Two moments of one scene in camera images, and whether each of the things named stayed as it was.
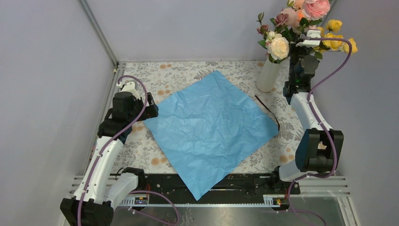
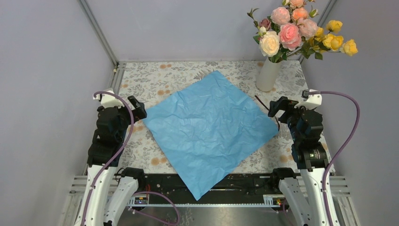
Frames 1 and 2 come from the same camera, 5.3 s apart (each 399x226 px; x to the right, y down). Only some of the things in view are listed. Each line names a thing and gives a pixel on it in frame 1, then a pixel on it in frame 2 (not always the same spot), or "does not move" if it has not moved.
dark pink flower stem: x=280 y=19 -> x=263 y=22
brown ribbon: x=264 y=105 does not move
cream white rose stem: x=278 y=48 -> x=268 y=43
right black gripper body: x=297 y=52 -> x=291 y=122
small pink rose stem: x=316 y=10 -> x=290 y=38
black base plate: x=243 y=189 does not move
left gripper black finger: x=152 y=110 -> x=139 y=112
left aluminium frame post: x=99 y=34 does not move
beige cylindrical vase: x=268 y=76 does not move
